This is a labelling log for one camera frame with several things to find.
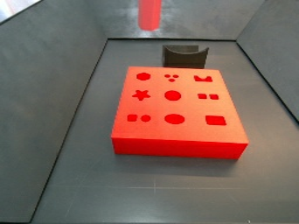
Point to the black curved peg holder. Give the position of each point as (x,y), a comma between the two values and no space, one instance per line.
(185,56)

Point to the red shape sorter block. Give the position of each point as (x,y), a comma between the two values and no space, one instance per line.
(175,112)

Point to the red hexagon peg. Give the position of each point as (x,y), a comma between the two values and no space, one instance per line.
(149,14)

